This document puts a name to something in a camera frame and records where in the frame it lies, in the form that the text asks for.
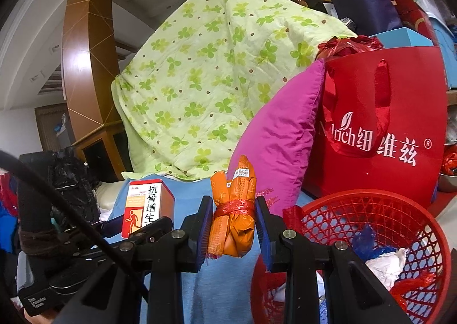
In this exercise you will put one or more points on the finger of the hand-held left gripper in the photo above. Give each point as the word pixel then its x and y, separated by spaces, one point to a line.
pixel 112 227
pixel 160 224

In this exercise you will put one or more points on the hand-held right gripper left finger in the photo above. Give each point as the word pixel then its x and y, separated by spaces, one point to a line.
pixel 205 231

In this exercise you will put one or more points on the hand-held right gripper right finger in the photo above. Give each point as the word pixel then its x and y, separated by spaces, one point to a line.
pixel 262 231

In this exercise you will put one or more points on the red and white medicine box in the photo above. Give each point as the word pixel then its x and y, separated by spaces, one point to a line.
pixel 150 202

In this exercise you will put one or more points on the blue wrapper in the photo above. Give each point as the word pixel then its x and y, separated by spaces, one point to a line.
pixel 367 242

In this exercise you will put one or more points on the red plastic basket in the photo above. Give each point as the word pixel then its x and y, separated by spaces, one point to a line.
pixel 421 224

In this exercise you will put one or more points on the cream pillow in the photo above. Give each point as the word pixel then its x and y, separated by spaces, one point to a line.
pixel 110 199

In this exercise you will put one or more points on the red cloth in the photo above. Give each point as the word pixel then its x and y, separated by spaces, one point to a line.
pixel 5 195

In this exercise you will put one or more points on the blue cloth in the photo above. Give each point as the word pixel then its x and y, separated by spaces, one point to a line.
pixel 7 231

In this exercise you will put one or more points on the black plastic bag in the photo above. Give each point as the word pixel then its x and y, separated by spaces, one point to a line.
pixel 76 184

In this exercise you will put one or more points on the blue towel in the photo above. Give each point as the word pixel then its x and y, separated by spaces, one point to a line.
pixel 221 292

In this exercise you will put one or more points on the brown lattice door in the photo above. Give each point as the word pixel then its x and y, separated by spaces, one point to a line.
pixel 50 120

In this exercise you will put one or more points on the wooden cabinet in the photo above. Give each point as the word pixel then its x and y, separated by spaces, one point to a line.
pixel 107 138

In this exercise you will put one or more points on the magenta pillow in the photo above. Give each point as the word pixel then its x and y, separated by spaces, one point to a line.
pixel 282 138

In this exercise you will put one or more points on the green clover print quilt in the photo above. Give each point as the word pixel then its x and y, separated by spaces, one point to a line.
pixel 200 77

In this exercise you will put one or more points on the wooden pillar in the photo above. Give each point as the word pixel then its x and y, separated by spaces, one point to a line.
pixel 89 59

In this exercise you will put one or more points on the red paper bag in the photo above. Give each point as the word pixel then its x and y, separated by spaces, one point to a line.
pixel 410 113

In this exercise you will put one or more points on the metal bowl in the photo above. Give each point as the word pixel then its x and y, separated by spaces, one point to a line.
pixel 448 183

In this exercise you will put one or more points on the orange red plastic bag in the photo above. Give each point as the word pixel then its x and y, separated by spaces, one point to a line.
pixel 450 161

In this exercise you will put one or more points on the light blue box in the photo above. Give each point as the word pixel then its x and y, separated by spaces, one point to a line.
pixel 410 36

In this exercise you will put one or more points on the red gift box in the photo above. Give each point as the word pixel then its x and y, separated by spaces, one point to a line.
pixel 417 20

